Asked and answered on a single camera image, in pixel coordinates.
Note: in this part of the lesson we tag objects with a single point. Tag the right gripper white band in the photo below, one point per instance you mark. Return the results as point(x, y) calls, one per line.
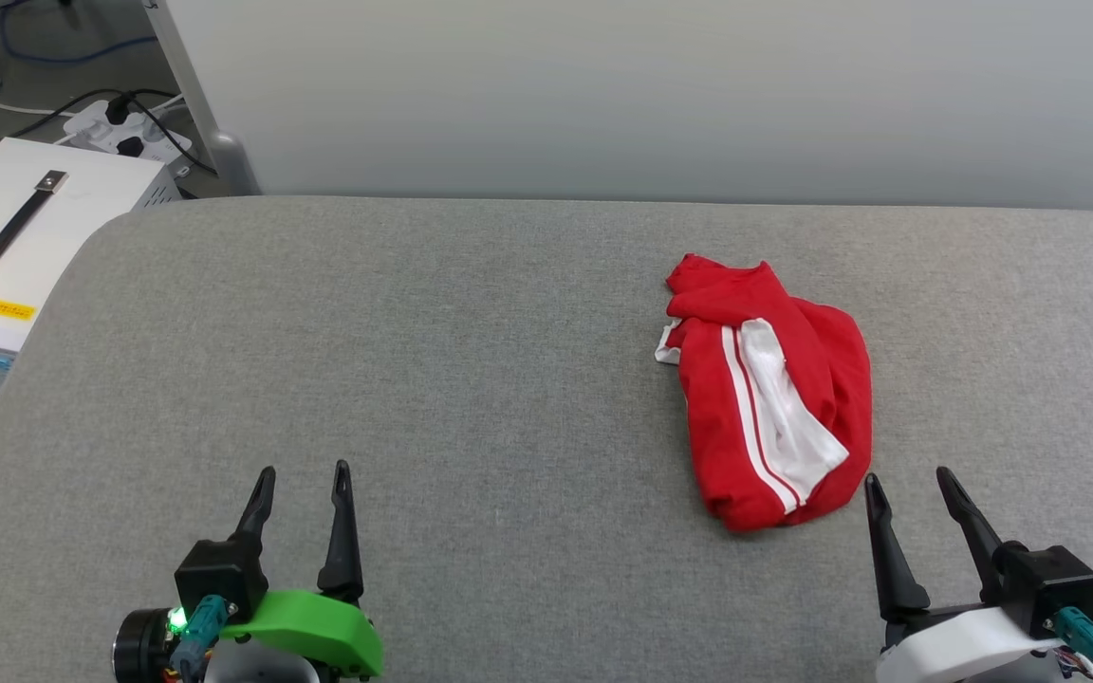
point(954, 645)

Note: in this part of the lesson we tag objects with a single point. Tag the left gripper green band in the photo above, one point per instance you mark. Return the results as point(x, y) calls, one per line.
point(319, 626)

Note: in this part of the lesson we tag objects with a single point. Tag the red and white basketball jersey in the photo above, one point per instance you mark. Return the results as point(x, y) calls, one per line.
point(727, 417)

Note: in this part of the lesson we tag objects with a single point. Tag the yellow warning sticker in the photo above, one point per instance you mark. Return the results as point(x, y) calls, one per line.
point(10, 310)

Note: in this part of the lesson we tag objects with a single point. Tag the white equipment box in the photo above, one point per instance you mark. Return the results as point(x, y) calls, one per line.
point(82, 204)

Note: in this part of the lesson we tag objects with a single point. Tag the black power plug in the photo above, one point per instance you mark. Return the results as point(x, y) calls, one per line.
point(130, 147)
point(119, 109)

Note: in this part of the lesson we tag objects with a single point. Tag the white power strip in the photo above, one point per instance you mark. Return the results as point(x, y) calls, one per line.
point(91, 128)

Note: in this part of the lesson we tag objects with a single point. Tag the white partition panel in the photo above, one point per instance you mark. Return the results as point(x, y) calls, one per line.
point(660, 95)

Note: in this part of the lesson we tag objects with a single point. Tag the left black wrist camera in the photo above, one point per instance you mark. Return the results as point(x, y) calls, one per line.
point(219, 569)

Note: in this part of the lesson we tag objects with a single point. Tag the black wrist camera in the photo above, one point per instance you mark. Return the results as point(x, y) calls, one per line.
point(219, 569)
point(1045, 579)

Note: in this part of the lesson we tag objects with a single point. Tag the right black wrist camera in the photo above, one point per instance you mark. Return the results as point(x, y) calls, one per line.
point(1045, 579)

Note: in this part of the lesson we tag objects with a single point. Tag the grey metal partition post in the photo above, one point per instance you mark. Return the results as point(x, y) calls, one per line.
point(214, 133)

